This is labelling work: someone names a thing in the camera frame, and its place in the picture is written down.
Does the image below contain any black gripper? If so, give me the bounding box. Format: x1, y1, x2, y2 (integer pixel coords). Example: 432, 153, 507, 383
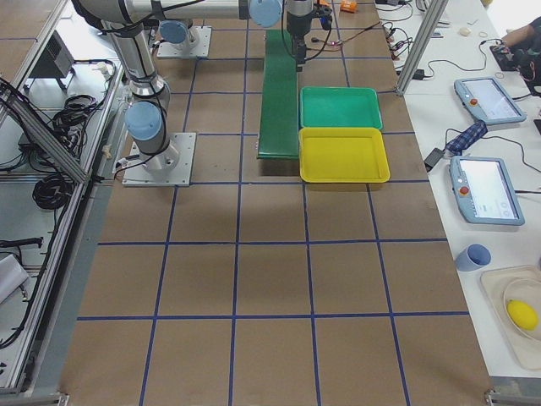
287, 11, 331, 71

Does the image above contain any orange cylinder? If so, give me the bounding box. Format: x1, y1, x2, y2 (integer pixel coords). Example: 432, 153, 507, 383
340, 0, 357, 14

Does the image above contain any green plastic tray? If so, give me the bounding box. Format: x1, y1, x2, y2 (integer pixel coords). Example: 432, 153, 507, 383
299, 86, 383, 129

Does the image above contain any green conveyor belt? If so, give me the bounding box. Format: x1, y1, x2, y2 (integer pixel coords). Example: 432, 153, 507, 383
258, 29, 299, 160

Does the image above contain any yellow plastic tray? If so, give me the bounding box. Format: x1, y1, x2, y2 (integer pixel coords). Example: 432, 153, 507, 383
299, 127, 391, 184

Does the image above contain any black power adapter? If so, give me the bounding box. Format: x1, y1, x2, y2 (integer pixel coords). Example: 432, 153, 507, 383
424, 148, 445, 173

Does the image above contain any far teach pendant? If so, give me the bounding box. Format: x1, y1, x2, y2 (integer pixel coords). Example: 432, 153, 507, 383
453, 77, 527, 125

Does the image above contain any teach pendant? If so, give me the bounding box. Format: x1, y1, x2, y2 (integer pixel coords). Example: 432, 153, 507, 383
453, 77, 527, 125
449, 156, 525, 226

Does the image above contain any blue checkered folded umbrella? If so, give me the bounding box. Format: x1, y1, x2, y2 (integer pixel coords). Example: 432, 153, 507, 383
445, 120, 488, 156

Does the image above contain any near teach pendant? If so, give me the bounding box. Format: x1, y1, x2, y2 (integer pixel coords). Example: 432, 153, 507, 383
449, 156, 525, 226

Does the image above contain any grey electronics box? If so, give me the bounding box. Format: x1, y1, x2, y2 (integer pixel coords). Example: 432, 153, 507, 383
24, 30, 75, 91

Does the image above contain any blue plastic cup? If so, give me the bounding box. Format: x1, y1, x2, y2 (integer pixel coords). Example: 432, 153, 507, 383
455, 244, 492, 272

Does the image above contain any beige tray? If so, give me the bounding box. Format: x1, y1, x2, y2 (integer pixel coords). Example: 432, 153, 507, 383
480, 266, 540, 370

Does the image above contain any white bowl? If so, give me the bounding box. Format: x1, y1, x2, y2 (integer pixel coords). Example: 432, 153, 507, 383
503, 278, 540, 342

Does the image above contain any yellow lemon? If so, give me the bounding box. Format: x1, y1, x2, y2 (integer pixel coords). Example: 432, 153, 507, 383
506, 299, 538, 331

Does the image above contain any red black power cable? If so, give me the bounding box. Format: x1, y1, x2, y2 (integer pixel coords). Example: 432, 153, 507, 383
311, 23, 381, 52

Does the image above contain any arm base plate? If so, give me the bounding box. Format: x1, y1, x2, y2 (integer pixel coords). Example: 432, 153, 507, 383
156, 26, 212, 59
122, 133, 196, 187

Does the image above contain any aluminium frame post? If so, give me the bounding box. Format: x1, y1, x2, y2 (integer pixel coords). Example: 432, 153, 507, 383
396, 0, 448, 96

